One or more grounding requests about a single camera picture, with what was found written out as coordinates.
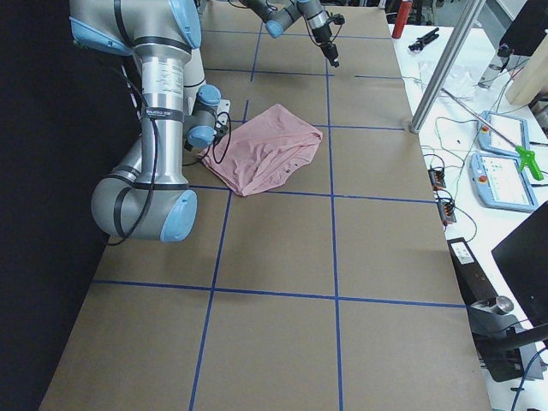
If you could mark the black monitor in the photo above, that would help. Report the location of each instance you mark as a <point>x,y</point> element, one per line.
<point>521,258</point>

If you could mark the wooden board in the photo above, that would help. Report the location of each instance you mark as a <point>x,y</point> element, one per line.
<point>532,79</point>

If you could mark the black folded mini tripod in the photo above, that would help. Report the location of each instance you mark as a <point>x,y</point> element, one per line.
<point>422,42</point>

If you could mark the black camera stand clamp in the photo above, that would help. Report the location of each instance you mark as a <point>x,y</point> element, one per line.
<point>506,348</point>

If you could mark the clear plastic bag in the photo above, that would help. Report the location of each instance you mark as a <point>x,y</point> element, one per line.
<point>459,81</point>

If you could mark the blue teach pendant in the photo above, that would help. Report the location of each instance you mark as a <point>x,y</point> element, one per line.
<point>513,128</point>
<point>499,184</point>

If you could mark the black box with label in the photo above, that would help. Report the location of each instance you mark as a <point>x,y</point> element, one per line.
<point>473,283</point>

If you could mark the near blue teach pendant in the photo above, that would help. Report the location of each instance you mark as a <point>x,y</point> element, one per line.
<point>499,184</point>

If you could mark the orange terminal board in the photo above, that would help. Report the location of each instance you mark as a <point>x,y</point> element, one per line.
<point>436,176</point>
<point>446,210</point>

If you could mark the far blue teach pendant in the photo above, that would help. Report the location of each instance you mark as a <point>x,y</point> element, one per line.
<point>513,128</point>

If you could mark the red cylinder bottle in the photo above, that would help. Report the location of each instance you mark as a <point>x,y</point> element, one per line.
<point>401,18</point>

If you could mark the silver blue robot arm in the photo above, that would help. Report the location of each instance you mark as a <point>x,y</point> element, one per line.
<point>317,19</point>
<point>146,196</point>

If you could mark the pink Snoopy t-shirt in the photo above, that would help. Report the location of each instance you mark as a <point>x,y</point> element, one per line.
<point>264,152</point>

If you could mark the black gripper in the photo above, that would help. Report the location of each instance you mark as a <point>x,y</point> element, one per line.
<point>323,34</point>

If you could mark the aluminium frame post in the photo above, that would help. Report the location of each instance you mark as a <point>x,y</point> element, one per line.
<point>450,53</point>

